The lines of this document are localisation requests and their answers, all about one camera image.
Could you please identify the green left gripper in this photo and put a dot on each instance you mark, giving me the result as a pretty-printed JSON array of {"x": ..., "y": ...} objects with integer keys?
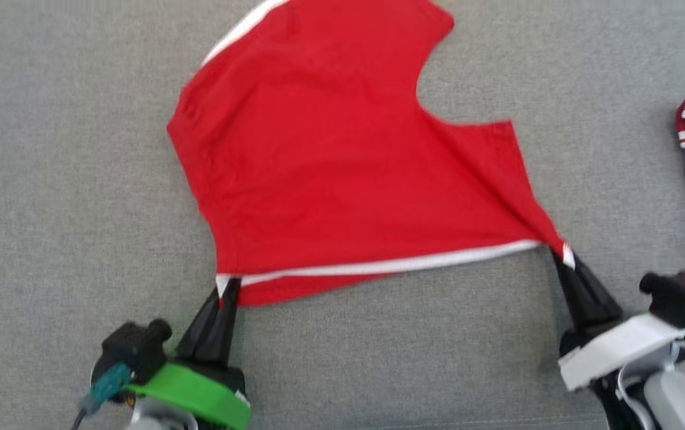
[{"x": 205, "y": 394}]

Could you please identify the teal left camera connector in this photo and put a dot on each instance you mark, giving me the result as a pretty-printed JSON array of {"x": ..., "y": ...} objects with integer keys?
[{"x": 106, "y": 385}]

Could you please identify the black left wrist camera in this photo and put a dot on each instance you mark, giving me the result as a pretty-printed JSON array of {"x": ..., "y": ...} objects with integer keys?
[{"x": 133, "y": 349}]

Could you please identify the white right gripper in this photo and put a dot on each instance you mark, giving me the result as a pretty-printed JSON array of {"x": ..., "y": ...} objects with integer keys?
[{"x": 623, "y": 349}]

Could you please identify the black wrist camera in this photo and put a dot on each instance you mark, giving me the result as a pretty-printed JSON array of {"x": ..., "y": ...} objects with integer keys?
[
  {"x": 133, "y": 349},
  {"x": 676, "y": 295}
]

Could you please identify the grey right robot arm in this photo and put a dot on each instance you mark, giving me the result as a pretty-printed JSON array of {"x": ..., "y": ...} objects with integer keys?
[{"x": 682, "y": 400}]

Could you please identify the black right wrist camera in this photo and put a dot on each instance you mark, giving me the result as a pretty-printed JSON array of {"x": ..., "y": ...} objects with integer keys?
[{"x": 676, "y": 295}]

